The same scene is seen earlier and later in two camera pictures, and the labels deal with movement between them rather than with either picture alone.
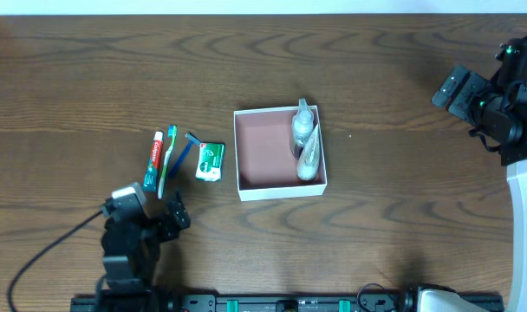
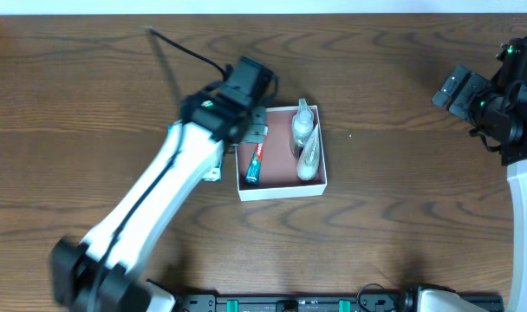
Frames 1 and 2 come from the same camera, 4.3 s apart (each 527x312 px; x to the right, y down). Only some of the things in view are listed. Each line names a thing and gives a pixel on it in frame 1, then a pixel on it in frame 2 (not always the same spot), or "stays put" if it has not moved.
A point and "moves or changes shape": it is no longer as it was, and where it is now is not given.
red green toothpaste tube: (151, 178) moves or changes shape
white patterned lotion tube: (309, 158) stays put
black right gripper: (465, 97) stays put
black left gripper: (169, 223) to (256, 128)
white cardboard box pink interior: (265, 156) stays put
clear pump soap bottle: (302, 124) stays put
